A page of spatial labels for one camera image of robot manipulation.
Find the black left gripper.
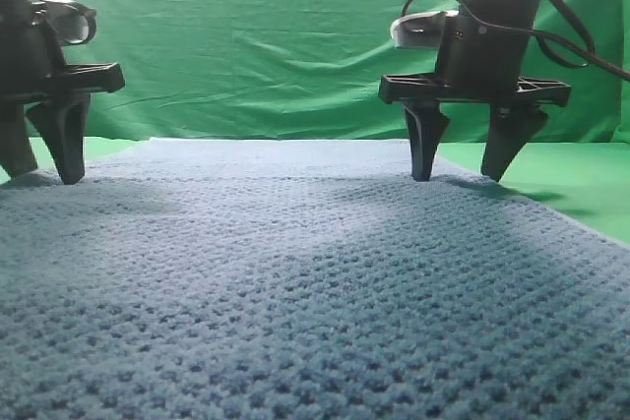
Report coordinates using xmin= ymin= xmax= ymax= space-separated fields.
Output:
xmin=1 ymin=0 xmax=125 ymax=185

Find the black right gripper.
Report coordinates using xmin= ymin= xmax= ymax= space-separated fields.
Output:
xmin=378 ymin=0 xmax=571 ymax=182

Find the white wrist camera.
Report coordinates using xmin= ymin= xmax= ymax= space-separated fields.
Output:
xmin=35 ymin=0 xmax=97 ymax=46
xmin=390 ymin=10 xmax=458 ymax=50

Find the blue waffle-weave towel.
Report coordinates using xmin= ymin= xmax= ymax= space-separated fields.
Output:
xmin=1 ymin=139 xmax=629 ymax=419

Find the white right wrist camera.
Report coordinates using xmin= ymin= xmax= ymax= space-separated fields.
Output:
xmin=390 ymin=10 xmax=458 ymax=50

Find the green backdrop cloth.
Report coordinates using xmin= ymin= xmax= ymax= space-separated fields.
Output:
xmin=0 ymin=0 xmax=630 ymax=145

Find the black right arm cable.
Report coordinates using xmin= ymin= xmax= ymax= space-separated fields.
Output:
xmin=401 ymin=0 xmax=630 ymax=83

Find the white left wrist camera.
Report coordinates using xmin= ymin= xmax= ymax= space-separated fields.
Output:
xmin=35 ymin=0 xmax=97 ymax=46

